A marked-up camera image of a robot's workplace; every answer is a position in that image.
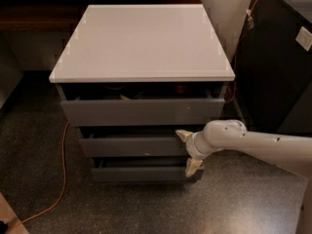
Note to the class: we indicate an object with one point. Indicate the brown round object in drawer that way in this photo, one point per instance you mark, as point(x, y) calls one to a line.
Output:
point(181, 88)

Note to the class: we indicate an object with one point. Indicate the black cabinet on right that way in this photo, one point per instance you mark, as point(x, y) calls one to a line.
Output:
point(273, 72)

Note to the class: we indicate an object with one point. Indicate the light wooden board corner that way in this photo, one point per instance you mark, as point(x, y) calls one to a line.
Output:
point(7, 215)

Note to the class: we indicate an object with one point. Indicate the white label on cabinet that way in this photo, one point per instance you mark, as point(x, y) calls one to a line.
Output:
point(304, 38)

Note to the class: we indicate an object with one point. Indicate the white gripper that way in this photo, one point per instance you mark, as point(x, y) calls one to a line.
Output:
point(193, 145)

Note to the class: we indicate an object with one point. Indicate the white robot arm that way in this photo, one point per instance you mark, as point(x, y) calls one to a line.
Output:
point(291, 153)

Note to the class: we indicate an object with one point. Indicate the grey drawer cabinet white top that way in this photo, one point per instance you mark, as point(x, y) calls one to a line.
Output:
point(141, 52)

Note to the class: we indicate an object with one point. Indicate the grey top drawer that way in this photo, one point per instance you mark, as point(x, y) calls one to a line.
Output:
point(140, 112)

